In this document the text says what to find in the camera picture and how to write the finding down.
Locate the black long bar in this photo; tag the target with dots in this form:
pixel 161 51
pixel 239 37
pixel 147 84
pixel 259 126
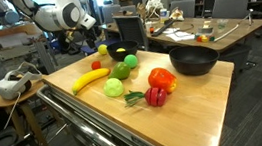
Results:
pixel 162 28

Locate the grey office chair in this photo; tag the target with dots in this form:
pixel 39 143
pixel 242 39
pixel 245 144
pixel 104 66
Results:
pixel 183 7
pixel 230 5
pixel 112 13

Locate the white VR headset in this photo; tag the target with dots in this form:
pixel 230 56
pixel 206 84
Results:
pixel 8 88

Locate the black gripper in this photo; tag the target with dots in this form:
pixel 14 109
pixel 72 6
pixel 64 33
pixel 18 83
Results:
pixel 90 37

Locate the yellow banana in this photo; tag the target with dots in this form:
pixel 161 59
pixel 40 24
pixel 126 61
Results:
pixel 88 79

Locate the beige shell object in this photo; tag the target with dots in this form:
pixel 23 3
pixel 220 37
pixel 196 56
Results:
pixel 176 14

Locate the clear plastic cup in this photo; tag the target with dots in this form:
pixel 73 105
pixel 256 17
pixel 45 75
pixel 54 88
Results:
pixel 222 24

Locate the dark mesh office chair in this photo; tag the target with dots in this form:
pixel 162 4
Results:
pixel 130 27

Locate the cardboard box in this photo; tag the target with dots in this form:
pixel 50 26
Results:
pixel 125 1

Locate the small red tomato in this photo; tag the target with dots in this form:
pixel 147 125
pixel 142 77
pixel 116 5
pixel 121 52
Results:
pixel 96 65

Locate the light green cabbage half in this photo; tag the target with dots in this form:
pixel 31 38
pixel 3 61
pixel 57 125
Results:
pixel 113 87

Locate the clear plastic container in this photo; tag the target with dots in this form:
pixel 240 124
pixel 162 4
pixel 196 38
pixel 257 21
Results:
pixel 206 30

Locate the red block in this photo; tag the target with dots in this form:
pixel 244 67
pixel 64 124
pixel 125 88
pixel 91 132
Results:
pixel 199 39

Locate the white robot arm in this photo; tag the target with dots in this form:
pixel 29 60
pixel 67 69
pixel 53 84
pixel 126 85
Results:
pixel 60 14

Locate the plastic bottle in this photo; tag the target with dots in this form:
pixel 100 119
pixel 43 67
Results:
pixel 164 15

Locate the green ball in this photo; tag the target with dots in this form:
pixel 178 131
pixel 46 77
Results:
pixel 131 61

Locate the red radish with leaves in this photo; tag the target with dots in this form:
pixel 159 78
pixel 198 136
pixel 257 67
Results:
pixel 155 96

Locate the round wooden stool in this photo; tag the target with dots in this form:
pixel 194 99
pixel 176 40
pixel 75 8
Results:
pixel 37 88

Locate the yellow block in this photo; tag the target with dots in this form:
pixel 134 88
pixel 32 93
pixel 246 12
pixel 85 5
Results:
pixel 205 38

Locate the wooden desk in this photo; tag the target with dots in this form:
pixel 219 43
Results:
pixel 234 37

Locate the white net bag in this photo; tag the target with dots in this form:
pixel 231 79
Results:
pixel 154 6

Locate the aluminium frame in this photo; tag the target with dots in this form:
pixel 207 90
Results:
pixel 43 57

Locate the green apple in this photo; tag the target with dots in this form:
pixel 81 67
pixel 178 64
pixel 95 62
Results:
pixel 120 71

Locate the green block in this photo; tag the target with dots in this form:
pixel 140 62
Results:
pixel 212 39

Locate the red orange apple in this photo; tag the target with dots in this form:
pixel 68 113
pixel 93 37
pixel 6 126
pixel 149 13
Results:
pixel 161 79

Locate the black bowl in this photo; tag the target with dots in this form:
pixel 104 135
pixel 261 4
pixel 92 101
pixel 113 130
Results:
pixel 193 63
pixel 124 55

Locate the white stick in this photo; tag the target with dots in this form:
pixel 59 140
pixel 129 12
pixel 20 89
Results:
pixel 230 32

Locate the white paper sheet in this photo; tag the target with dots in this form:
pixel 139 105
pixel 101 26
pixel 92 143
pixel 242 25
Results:
pixel 180 36

